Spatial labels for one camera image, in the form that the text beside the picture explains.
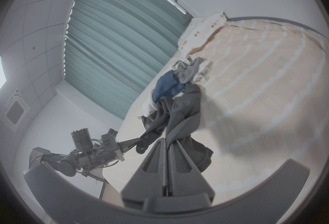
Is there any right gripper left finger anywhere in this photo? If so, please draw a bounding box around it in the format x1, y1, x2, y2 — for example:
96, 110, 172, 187
121, 138, 167, 203

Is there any white ceiling air conditioner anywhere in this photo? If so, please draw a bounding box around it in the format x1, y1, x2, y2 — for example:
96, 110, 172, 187
2, 88, 32, 132

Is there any bed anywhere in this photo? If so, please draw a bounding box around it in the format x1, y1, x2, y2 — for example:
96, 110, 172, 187
99, 0, 329, 207

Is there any blue-green curtain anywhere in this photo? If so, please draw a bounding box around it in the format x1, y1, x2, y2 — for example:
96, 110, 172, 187
69, 0, 192, 81
62, 36, 161, 121

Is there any white printed pillow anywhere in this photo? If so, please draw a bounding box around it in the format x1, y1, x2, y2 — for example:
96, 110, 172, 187
177, 12, 228, 51

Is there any black T-shirt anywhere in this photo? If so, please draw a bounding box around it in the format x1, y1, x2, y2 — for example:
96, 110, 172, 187
136, 84, 214, 172

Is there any black satin garment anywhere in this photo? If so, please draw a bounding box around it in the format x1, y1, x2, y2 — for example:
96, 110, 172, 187
138, 112, 158, 130

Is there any pile of clothes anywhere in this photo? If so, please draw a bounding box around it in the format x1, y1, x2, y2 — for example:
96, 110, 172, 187
143, 54, 213, 118

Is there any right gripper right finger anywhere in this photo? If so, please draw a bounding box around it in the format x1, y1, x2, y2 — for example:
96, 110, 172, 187
167, 139, 215, 200

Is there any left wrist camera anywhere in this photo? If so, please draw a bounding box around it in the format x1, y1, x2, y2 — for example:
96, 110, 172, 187
101, 129, 119, 147

